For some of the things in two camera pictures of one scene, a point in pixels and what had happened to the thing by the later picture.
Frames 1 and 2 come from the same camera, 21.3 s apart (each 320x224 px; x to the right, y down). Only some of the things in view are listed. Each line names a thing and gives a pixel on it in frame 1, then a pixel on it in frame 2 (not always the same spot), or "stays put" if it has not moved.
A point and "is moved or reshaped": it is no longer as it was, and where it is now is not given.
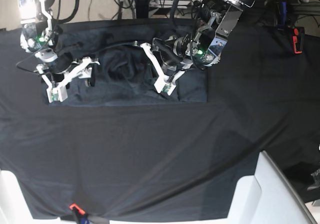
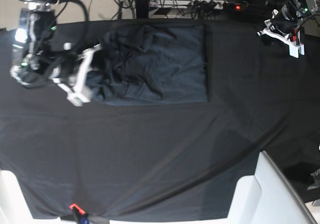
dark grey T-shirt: (125, 72) is moved or reshaped
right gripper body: (171, 51) -> (284, 23)
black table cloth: (163, 161) stays put
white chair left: (14, 208) stays put
